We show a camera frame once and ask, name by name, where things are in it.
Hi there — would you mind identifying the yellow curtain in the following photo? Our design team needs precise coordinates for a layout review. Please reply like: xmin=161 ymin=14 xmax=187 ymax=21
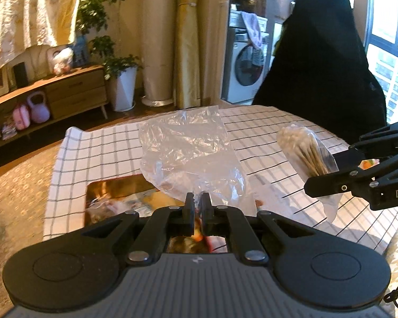
xmin=173 ymin=0 xmax=233 ymax=111

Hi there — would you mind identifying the white plush toy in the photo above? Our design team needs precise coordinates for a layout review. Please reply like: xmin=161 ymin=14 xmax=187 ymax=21
xmin=51 ymin=47 xmax=74 ymax=75

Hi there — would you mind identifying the black cord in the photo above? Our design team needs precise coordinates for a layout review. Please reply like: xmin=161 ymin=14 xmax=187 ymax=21
xmin=383 ymin=280 xmax=398 ymax=309

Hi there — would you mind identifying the blue decoration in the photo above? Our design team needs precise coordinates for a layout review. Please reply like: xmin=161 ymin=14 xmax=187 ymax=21
xmin=73 ymin=36 xmax=91 ymax=67

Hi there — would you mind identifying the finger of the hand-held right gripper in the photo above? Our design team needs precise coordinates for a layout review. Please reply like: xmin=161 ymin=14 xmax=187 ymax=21
xmin=303 ymin=159 xmax=398 ymax=199
xmin=332 ymin=117 xmax=398 ymax=170

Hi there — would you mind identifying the cream cylindrical air conditioner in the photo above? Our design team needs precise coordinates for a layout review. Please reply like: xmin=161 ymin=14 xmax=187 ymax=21
xmin=140 ymin=0 xmax=180 ymax=107

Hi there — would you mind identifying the potted green plant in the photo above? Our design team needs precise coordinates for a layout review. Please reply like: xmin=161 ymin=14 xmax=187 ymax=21
xmin=76 ymin=0 xmax=144 ymax=112

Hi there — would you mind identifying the gold tray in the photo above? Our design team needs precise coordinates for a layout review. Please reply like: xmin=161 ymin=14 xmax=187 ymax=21
xmin=84 ymin=173 xmax=233 ymax=255

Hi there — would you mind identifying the bag of cotton swabs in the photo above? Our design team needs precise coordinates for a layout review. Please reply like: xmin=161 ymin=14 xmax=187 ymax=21
xmin=276 ymin=123 xmax=345 ymax=223

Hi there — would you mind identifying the wooden cabinet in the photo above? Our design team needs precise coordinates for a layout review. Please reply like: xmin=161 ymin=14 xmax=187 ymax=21
xmin=0 ymin=65 xmax=109 ymax=156

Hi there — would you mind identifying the black covered chair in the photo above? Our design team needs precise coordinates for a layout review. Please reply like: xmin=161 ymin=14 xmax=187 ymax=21
xmin=251 ymin=0 xmax=387 ymax=145

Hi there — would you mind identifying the cream lace cloth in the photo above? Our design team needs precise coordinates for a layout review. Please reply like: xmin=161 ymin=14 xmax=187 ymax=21
xmin=0 ymin=0 xmax=87 ymax=77

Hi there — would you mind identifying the white washing machine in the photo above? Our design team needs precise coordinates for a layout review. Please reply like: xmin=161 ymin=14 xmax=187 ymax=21
xmin=225 ymin=9 xmax=270 ymax=104

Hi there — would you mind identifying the small toy figure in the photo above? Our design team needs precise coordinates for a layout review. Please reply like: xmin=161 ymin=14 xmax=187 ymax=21
xmin=1 ymin=117 xmax=18 ymax=140

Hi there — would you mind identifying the hanging white towel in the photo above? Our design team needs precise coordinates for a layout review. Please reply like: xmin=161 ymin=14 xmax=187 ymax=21
xmin=240 ymin=11 xmax=265 ymax=49

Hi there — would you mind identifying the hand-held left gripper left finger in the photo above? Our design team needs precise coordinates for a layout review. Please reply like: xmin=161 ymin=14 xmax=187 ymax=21
xmin=81 ymin=191 xmax=196 ymax=266

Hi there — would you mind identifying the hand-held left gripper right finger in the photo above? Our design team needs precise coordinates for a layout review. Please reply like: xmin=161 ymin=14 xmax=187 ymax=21
xmin=201 ymin=191 xmax=314 ymax=267

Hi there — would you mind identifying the clear plastic bag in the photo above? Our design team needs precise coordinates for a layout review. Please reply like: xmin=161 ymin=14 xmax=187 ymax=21
xmin=137 ymin=105 xmax=258 ymax=217

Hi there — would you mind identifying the pink toy case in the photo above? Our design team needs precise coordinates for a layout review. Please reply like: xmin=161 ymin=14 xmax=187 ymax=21
xmin=12 ymin=103 xmax=31 ymax=131

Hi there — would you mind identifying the beige patterned table cover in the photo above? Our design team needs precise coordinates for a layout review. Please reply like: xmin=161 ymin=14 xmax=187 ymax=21
xmin=0 ymin=104 xmax=398 ymax=318

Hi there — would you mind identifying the purple kettlebell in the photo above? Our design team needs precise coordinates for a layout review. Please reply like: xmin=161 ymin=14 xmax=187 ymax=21
xmin=26 ymin=91 xmax=50 ymax=124

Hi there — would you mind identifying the black speaker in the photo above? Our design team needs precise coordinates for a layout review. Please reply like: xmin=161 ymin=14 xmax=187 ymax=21
xmin=13 ymin=62 xmax=29 ymax=87

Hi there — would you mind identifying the checked white tablecloth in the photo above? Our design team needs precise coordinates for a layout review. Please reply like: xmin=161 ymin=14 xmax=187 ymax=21
xmin=42 ymin=104 xmax=398 ymax=256

